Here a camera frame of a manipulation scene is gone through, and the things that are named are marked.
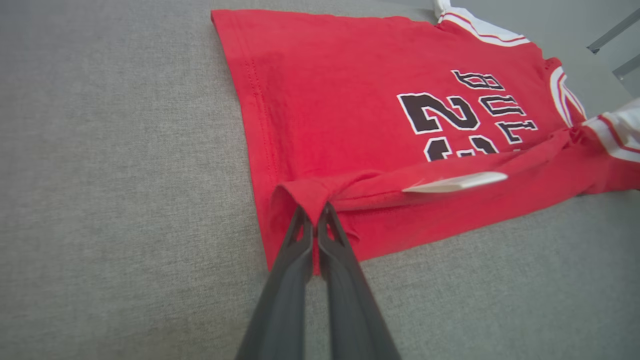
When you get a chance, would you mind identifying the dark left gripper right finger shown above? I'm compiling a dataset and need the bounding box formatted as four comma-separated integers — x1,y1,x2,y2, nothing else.
317,201,401,360

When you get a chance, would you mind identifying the red basketball jersey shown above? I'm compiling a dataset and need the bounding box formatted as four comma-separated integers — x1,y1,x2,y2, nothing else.
210,0,640,276

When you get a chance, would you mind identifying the grey fabric sofa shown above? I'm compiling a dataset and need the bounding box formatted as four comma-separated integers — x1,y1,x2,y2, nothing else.
0,0,640,360

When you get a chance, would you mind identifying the grey metal frame bar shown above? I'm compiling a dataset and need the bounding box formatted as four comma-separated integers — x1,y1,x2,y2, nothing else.
586,7,640,55
612,52,640,81

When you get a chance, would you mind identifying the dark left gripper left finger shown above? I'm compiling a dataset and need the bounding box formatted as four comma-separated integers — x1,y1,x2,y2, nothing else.
235,205,315,360

